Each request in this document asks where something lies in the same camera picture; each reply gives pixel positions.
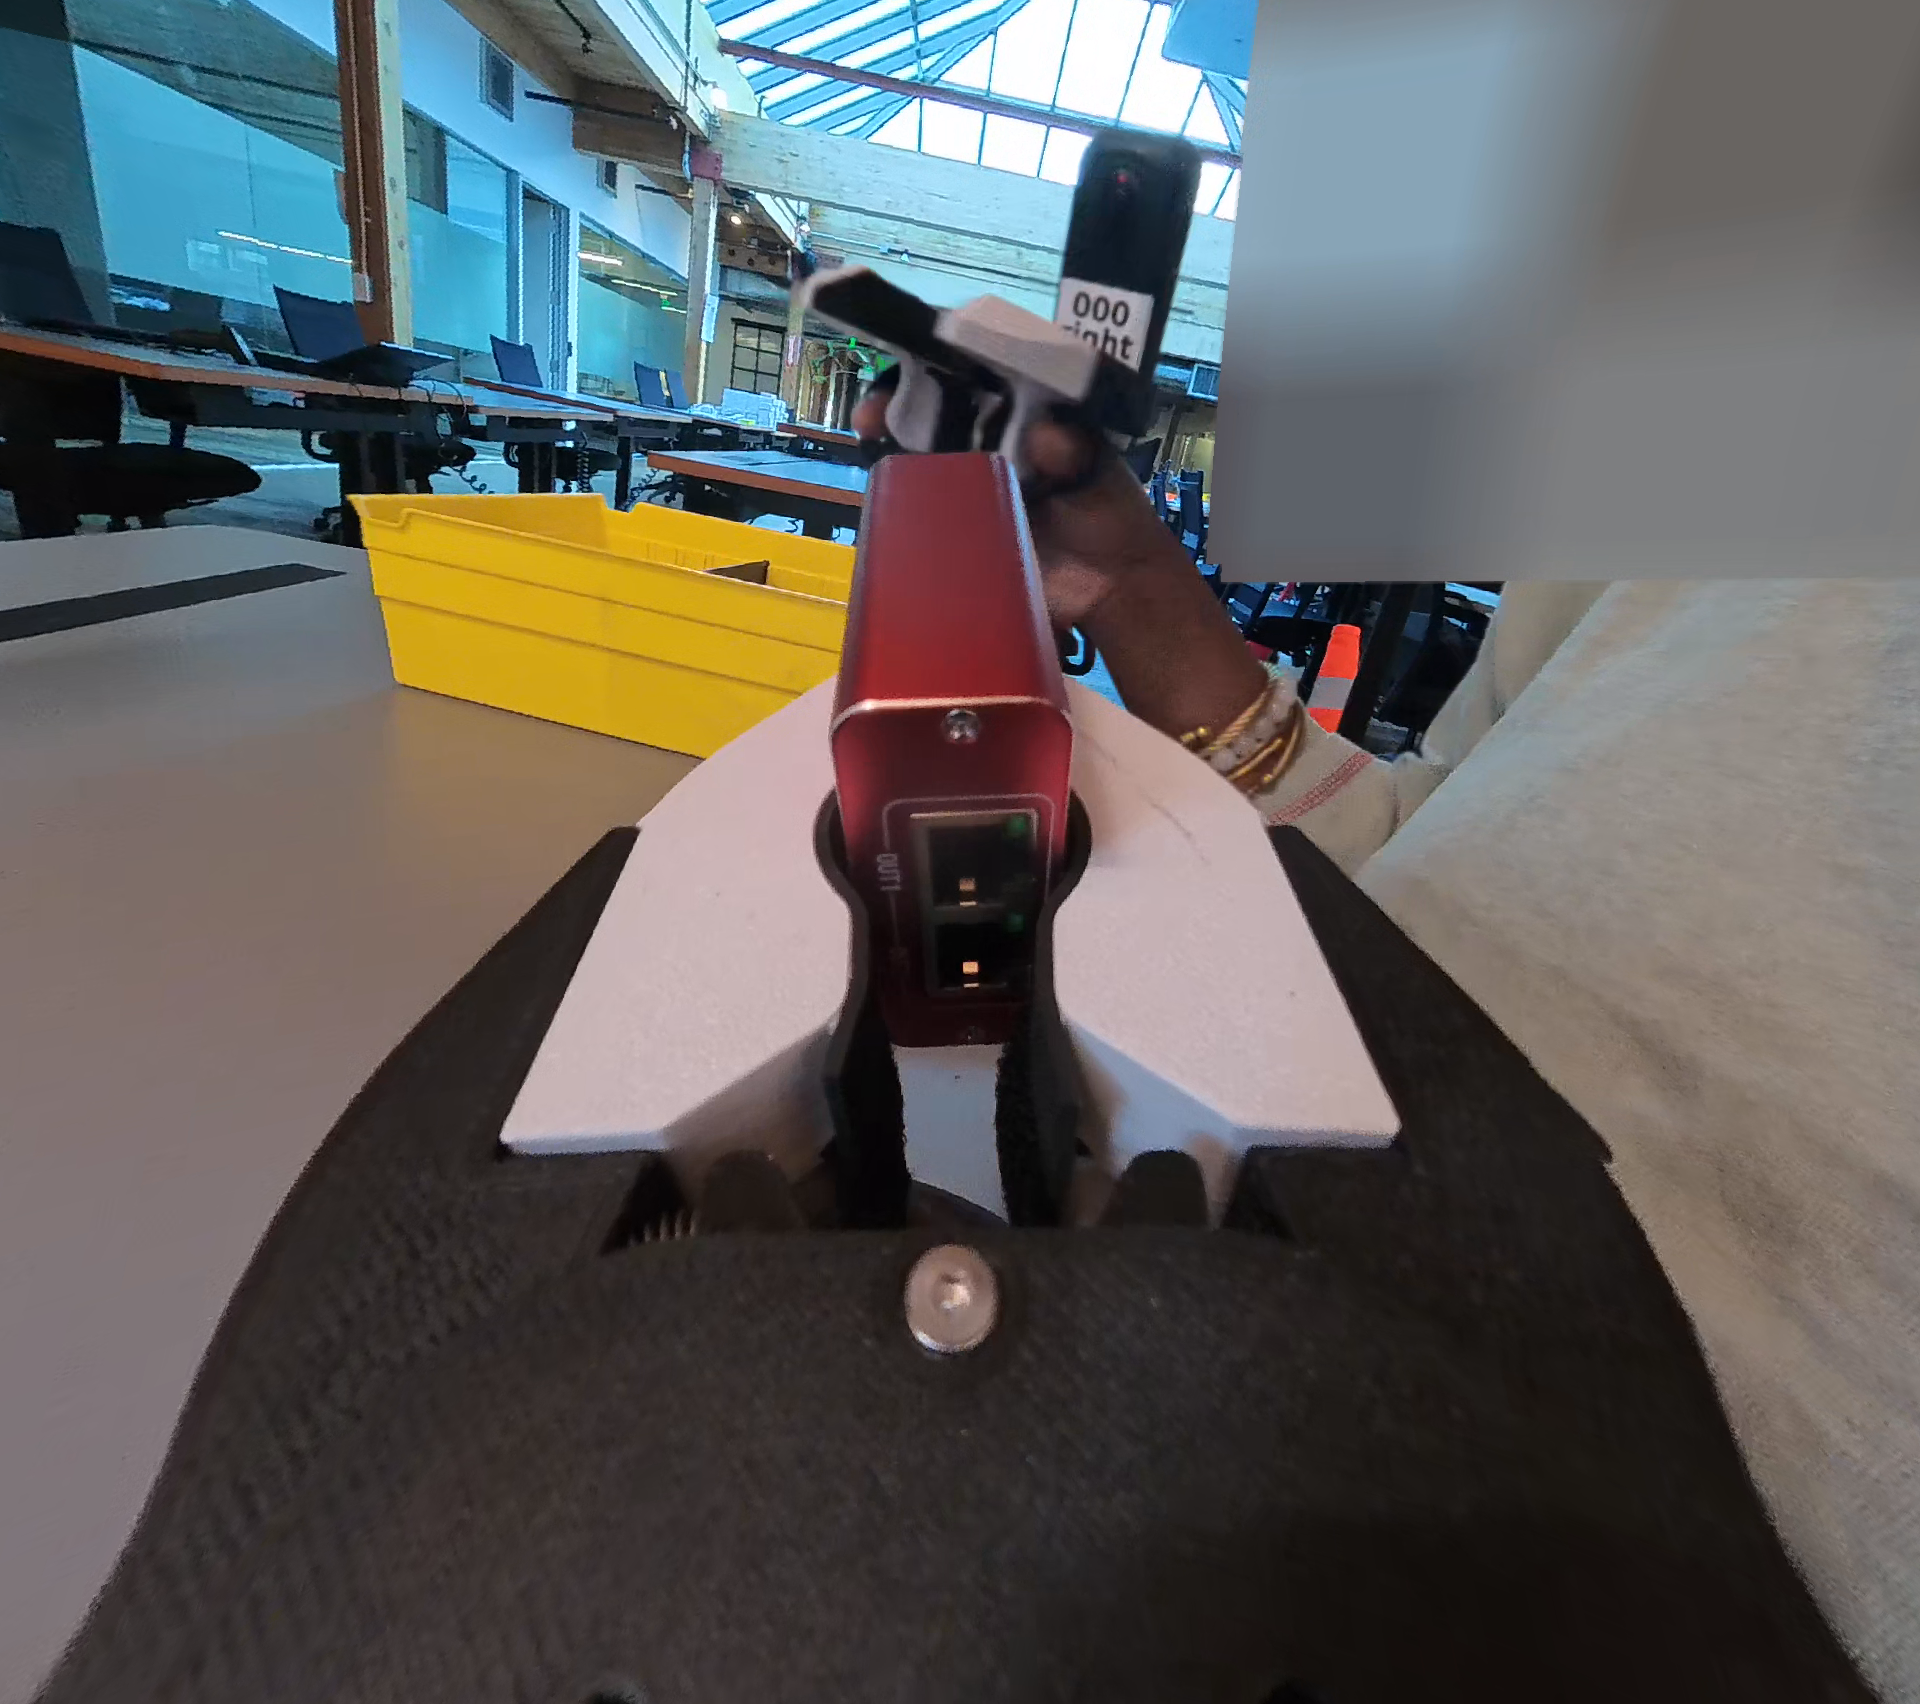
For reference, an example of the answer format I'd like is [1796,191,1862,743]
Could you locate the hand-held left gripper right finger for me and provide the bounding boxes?
[995,685,1404,1231]

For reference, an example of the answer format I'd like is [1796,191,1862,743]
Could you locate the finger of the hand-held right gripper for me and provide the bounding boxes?
[792,265,977,387]
[936,294,1103,454]

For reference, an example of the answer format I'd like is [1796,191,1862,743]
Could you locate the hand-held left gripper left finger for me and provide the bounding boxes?
[497,681,909,1231]

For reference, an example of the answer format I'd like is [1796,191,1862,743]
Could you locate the red network switch box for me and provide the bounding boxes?
[828,451,1079,1051]

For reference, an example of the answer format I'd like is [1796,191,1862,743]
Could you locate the yellow plastic bin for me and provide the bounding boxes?
[347,492,859,759]

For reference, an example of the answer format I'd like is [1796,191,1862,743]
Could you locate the person's right hand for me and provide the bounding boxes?
[852,384,1309,784]

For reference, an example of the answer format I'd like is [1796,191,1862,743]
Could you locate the white ceiling projector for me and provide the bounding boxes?
[1162,0,1261,79]

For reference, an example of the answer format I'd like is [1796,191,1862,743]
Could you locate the wooden office desk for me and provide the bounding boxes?
[0,324,451,536]
[463,377,708,492]
[648,447,871,536]

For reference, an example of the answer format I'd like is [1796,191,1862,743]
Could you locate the black laptop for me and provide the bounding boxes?
[224,287,451,383]

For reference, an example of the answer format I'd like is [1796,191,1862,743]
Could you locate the black tape strip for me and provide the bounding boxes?
[0,564,347,645]

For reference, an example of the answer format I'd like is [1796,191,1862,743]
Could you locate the black office chair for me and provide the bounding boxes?
[0,219,264,536]

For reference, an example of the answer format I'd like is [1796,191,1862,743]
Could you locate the gold bead bracelets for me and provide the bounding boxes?
[1176,668,1307,798]

